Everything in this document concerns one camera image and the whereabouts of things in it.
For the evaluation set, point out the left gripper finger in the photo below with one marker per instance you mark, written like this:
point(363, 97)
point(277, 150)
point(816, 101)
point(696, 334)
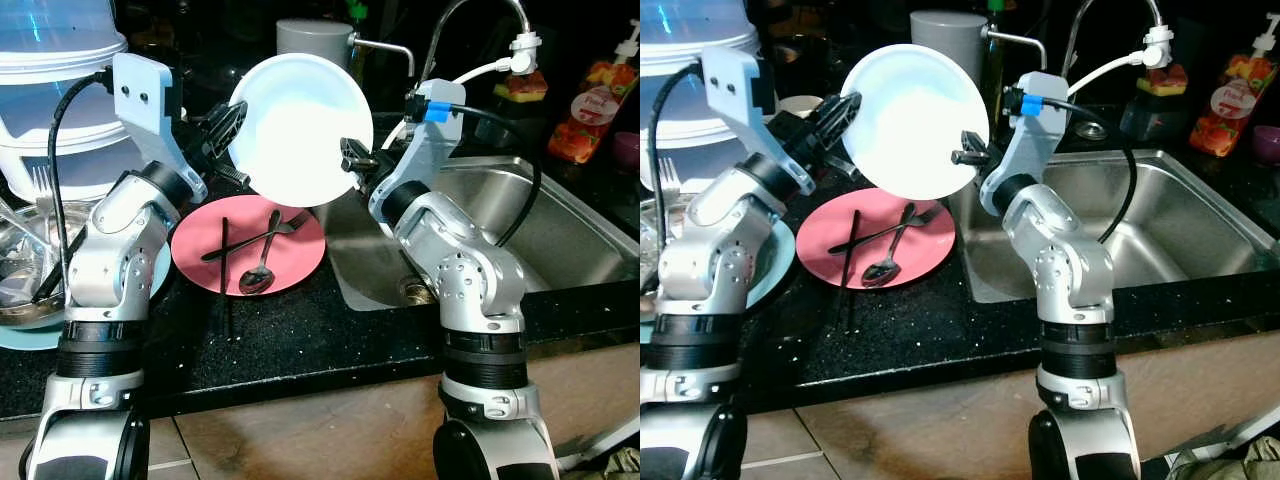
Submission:
point(840, 120)
point(232, 125)

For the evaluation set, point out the white bowl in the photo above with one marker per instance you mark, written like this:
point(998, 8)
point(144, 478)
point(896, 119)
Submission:
point(915, 120)
point(295, 130)

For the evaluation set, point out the silver spoon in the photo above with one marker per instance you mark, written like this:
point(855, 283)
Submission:
point(256, 280)
point(880, 270)

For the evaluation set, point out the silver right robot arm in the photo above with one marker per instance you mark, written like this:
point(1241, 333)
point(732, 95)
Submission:
point(1075, 280)
point(470, 290)

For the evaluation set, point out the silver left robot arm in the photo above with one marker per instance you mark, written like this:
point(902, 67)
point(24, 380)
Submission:
point(720, 260)
point(110, 260)

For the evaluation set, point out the white printed mug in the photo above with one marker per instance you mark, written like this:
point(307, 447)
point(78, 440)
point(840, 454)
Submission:
point(800, 104)

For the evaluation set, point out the round metal strainer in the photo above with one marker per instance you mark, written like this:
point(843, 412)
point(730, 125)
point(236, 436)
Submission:
point(1092, 130)

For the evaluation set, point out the pink plate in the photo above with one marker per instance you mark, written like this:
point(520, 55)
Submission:
point(300, 260)
point(900, 255)

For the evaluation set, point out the grey water filter canister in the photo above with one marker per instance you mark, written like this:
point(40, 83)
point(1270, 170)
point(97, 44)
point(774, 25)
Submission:
point(945, 30)
point(310, 35)

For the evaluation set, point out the chrome filter spout pipe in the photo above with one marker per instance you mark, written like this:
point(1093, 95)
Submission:
point(1020, 40)
point(385, 45)

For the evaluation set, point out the light blue plate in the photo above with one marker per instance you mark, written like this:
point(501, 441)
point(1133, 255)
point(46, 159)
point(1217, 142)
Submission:
point(25, 340)
point(782, 265)

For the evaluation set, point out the white tiered plastic container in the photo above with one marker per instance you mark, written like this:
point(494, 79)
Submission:
point(670, 100)
point(60, 110)

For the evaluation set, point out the dark sponge holder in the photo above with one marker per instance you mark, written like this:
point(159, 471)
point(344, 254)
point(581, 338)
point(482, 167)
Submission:
point(520, 115)
point(1150, 115)

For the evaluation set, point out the yellow and red sponge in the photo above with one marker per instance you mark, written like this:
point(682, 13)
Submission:
point(527, 88)
point(1160, 80)

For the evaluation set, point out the steel mixing bowl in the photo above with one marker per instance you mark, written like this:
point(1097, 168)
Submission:
point(20, 260)
point(647, 230)

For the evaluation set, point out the chrome faucet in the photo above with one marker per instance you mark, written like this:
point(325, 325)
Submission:
point(470, 15)
point(1100, 12)

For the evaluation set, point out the white faucet diverter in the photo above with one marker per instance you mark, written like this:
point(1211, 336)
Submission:
point(1158, 42)
point(523, 50)

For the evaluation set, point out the stainless steel sink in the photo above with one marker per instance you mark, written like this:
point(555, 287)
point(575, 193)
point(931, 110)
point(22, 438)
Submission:
point(1190, 215)
point(570, 220)

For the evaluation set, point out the fruit print soap bottle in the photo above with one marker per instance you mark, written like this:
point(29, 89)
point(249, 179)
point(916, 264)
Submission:
point(1235, 100)
point(590, 110)

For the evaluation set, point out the purple cup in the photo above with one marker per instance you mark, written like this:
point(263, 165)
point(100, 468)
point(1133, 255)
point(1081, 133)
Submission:
point(1268, 145)

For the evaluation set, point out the tan sack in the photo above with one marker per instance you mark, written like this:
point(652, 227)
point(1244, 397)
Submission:
point(1230, 465)
point(600, 465)

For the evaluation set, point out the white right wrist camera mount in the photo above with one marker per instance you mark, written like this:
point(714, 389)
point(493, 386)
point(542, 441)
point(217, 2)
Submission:
point(420, 160)
point(1020, 140)

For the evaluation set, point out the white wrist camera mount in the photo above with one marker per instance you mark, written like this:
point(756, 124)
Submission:
point(420, 160)
point(145, 100)
point(1020, 140)
point(740, 100)

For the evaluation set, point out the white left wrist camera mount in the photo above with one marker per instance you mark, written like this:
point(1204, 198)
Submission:
point(740, 100)
point(145, 100)

